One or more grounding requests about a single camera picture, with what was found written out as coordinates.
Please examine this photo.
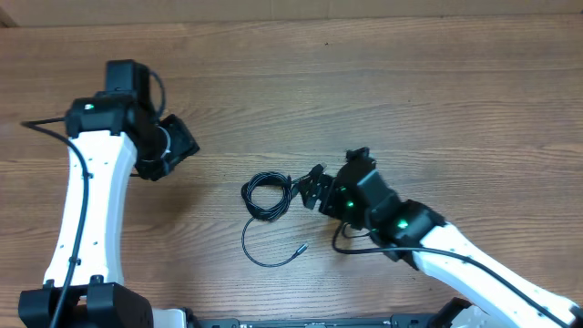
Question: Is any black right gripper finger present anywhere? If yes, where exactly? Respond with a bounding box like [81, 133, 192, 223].
[301, 175, 334, 210]
[298, 164, 324, 193]

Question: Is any black cable bundle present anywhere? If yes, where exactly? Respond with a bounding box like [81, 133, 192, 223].
[240, 162, 328, 269]

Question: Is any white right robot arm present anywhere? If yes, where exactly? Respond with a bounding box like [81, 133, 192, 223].
[294, 148, 582, 327]

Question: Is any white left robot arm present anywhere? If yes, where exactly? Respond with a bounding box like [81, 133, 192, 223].
[18, 59, 199, 327]

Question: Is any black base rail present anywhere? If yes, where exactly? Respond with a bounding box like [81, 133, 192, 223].
[187, 297, 471, 328]

